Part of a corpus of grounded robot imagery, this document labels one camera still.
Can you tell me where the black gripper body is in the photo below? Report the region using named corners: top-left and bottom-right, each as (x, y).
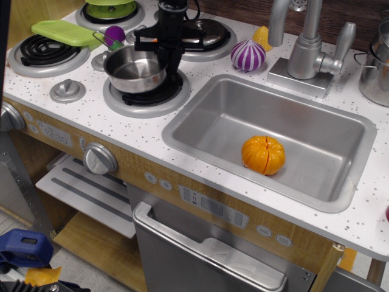
top-left (134, 7), bottom-right (203, 53)

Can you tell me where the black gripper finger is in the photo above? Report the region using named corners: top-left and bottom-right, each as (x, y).
top-left (166, 50), bottom-right (182, 78)
top-left (157, 50), bottom-right (168, 72)

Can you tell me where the small steel saucepan green handle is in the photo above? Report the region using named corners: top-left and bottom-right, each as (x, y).
top-left (93, 31), bottom-right (167, 94)

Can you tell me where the silver stove knob back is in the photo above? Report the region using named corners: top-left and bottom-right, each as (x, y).
top-left (125, 25), bottom-right (146, 44)

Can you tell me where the silver stove knob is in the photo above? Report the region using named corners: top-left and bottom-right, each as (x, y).
top-left (91, 50), bottom-right (111, 72)
top-left (49, 79), bottom-right (86, 103)
top-left (125, 25), bottom-right (146, 44)

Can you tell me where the silver stove knob middle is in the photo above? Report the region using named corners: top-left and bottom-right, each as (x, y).
top-left (91, 50), bottom-right (111, 72)

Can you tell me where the silver stove knob front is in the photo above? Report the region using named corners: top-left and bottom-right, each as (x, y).
top-left (49, 79), bottom-right (86, 103)

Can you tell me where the back right burner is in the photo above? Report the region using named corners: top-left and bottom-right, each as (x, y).
top-left (182, 21), bottom-right (237, 62)

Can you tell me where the front right black burner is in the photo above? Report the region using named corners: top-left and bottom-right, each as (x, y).
top-left (103, 71), bottom-right (191, 119)

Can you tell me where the black burner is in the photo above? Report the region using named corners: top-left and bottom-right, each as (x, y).
top-left (8, 35), bottom-right (90, 78)
top-left (103, 71), bottom-right (191, 119)

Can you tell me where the steel pot lid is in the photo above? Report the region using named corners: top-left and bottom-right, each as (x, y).
top-left (184, 18), bottom-right (230, 49)

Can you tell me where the purple toy ball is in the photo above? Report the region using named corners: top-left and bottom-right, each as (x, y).
top-left (105, 26), bottom-right (125, 46)

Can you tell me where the green lid on burner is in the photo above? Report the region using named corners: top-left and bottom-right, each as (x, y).
top-left (84, 1), bottom-right (137, 20)

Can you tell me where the purple striped toy onion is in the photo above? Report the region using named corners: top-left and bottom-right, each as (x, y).
top-left (230, 39), bottom-right (266, 72)

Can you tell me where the back left burner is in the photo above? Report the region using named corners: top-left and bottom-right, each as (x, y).
top-left (75, 1), bottom-right (145, 31)

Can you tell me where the yellow toy corn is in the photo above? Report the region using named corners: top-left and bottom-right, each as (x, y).
top-left (252, 26), bottom-right (272, 52)

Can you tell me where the green plastic cutting board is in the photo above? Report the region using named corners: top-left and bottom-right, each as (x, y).
top-left (31, 20), bottom-right (104, 47)

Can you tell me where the silver oven dial centre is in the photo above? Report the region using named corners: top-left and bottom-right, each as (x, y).
top-left (83, 142), bottom-right (118, 175)

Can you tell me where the silver oven dial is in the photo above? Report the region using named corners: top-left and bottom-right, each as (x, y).
top-left (83, 142), bottom-right (118, 175)
top-left (1, 102), bottom-right (26, 132)

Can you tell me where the front left black burner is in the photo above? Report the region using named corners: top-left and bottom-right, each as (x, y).
top-left (8, 35), bottom-right (90, 78)

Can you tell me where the orange toy pumpkin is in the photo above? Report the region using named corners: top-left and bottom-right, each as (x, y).
top-left (241, 136), bottom-right (286, 176)

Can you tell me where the silver toy faucet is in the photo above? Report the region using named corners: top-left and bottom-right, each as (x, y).
top-left (267, 1), bottom-right (356, 99)

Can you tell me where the oven clock display panel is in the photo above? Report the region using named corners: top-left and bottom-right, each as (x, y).
top-left (37, 120), bottom-right (73, 148)

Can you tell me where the white oven rack shelf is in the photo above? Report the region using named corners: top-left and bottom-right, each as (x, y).
top-left (36, 154), bottom-right (136, 238)

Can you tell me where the silver oven dial left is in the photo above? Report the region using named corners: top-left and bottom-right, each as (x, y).
top-left (1, 102), bottom-right (26, 132)

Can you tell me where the silver sink basin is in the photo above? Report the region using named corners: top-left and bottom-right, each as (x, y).
top-left (162, 75), bottom-right (377, 213)

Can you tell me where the silver dishwasher door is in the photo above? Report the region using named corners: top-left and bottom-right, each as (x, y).
top-left (127, 185), bottom-right (316, 291)

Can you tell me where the large steel pot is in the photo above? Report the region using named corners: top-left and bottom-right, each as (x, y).
top-left (354, 10), bottom-right (388, 107)

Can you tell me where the blue clamp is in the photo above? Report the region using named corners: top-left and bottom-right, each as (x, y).
top-left (1, 229), bottom-right (54, 271)

